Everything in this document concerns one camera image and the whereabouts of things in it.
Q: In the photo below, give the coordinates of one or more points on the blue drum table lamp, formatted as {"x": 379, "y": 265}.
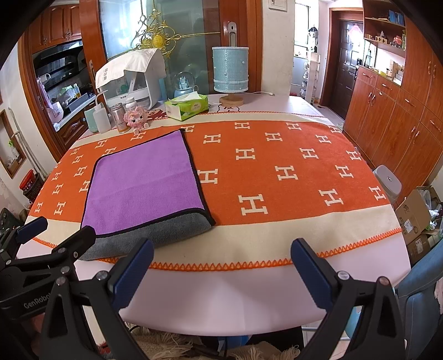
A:
{"x": 231, "y": 74}

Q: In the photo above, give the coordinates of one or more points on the grey plastic stool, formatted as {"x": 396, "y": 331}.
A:
{"x": 389, "y": 182}

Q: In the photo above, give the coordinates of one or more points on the pale green cup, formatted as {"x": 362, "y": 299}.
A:
{"x": 90, "y": 120}

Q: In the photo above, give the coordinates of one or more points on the red basket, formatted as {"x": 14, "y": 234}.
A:
{"x": 31, "y": 185}

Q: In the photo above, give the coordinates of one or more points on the dark wooden entrance door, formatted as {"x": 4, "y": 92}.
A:
{"x": 348, "y": 51}

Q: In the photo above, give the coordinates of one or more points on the green tissue box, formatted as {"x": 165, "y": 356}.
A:
{"x": 186, "y": 106}

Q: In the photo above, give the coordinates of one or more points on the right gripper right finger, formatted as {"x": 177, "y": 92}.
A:
{"x": 379, "y": 332}

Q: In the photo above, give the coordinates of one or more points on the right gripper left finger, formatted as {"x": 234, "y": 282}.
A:
{"x": 65, "y": 331}

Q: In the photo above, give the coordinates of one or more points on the white cloth on appliance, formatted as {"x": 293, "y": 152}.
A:
{"x": 135, "y": 61}

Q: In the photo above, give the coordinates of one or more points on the blue chair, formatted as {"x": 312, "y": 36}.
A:
{"x": 419, "y": 308}

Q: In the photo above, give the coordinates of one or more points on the silver orange tin can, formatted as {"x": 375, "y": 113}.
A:
{"x": 118, "y": 112}

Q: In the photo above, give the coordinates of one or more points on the blue snow globe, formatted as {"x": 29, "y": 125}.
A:
{"x": 184, "y": 83}

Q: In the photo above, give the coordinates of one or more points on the glass sliding door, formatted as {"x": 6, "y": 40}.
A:
{"x": 184, "y": 31}

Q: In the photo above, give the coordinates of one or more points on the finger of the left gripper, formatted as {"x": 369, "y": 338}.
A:
{"x": 22, "y": 235}
{"x": 62, "y": 258}

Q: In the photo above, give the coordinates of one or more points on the small white lidded jar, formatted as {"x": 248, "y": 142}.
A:
{"x": 130, "y": 104}

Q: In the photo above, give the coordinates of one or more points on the wooden cabinet wall unit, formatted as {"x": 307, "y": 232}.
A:
{"x": 395, "y": 114}

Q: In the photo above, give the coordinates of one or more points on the orange H-pattern blanket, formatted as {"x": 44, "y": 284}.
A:
{"x": 266, "y": 177}

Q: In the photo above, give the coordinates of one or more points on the cardboard box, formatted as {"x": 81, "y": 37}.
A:
{"x": 420, "y": 218}

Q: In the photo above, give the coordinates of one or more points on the white plastic squeeze bottle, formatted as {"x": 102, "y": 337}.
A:
{"x": 100, "y": 115}

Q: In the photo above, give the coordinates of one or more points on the pink block figure toy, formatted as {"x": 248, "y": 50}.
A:
{"x": 137, "y": 119}

